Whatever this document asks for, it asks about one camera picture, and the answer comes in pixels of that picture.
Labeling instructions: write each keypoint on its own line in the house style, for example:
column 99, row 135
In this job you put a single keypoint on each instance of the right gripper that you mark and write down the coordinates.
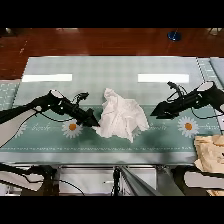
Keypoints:
column 181, row 104

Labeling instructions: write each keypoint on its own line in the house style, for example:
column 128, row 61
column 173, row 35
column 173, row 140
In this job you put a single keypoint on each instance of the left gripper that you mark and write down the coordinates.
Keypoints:
column 75, row 111

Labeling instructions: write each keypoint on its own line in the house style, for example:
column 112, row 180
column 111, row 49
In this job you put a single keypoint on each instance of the white shirt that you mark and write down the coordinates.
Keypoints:
column 120, row 115

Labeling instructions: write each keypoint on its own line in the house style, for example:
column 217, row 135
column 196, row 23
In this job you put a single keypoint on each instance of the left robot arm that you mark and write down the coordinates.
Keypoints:
column 20, row 113

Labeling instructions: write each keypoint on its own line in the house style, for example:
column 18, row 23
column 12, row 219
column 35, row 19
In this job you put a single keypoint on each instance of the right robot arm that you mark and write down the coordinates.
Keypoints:
column 208, row 95

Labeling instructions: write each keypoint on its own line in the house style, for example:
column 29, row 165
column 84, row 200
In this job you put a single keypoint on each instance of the beige garment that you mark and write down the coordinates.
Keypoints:
column 210, row 151

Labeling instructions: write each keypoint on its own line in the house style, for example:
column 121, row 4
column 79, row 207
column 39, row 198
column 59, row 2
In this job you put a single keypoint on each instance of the blue round object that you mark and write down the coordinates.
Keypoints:
column 174, row 36

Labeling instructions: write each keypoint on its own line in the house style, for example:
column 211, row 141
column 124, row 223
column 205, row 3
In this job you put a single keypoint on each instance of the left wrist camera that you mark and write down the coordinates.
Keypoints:
column 81, row 96

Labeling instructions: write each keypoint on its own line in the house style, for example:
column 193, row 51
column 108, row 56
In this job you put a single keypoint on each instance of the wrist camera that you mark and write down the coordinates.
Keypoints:
column 174, row 86
column 81, row 96

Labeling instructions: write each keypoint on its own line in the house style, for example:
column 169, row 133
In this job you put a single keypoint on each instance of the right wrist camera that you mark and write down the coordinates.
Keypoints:
column 174, row 86

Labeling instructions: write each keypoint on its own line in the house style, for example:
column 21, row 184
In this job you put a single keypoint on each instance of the silver frame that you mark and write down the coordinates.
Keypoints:
column 140, row 181

